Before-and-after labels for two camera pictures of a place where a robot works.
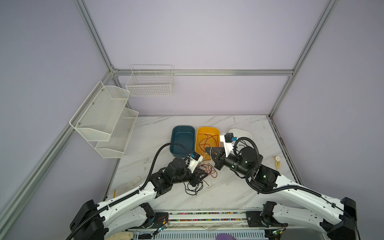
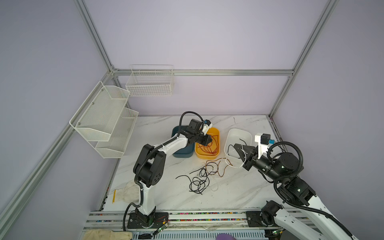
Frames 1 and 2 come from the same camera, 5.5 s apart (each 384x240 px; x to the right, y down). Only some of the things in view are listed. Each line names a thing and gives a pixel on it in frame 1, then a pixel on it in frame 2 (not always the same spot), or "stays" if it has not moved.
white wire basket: [150, 80] stays
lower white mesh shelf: [115, 146] stays
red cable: [212, 140] stays
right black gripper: [218, 154] to [244, 152]
